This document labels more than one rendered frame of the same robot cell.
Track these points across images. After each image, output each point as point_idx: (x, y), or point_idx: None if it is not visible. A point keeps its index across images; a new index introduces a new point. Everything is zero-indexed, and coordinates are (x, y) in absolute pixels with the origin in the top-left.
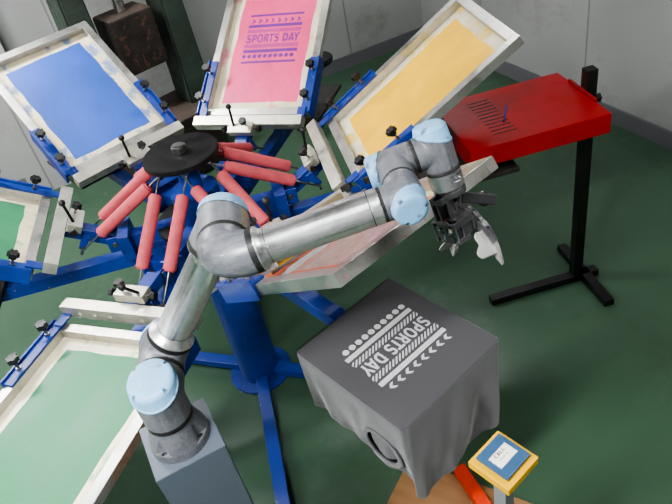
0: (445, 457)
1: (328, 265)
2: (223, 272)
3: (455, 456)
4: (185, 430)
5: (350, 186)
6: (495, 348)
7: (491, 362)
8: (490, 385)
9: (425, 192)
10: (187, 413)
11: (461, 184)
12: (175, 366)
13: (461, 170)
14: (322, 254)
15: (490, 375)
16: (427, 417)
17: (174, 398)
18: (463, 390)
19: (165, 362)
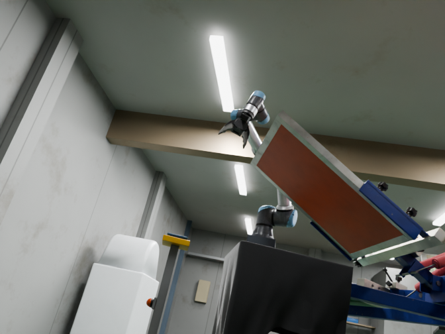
0: (217, 323)
1: (289, 186)
2: None
3: (216, 333)
4: (255, 226)
5: (408, 209)
6: (238, 245)
7: (236, 258)
8: (231, 285)
9: (236, 111)
10: (258, 221)
11: (242, 109)
12: (271, 210)
13: (246, 105)
14: (318, 204)
15: (233, 272)
16: (226, 260)
17: (259, 211)
18: (230, 262)
19: (271, 206)
